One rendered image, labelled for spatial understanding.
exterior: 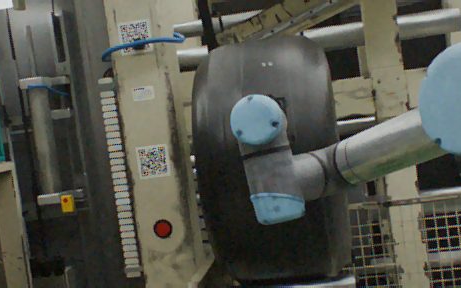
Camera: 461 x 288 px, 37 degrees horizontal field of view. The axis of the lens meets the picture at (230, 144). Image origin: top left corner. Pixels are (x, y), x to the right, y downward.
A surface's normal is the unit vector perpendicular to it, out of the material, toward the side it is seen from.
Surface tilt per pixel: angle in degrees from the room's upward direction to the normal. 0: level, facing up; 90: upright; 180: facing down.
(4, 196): 90
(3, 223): 90
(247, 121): 84
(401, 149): 110
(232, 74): 45
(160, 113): 90
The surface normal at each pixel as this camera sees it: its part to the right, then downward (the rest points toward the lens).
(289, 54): -0.19, -0.75
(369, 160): -0.62, 0.46
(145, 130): -0.14, 0.07
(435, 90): -0.80, 0.01
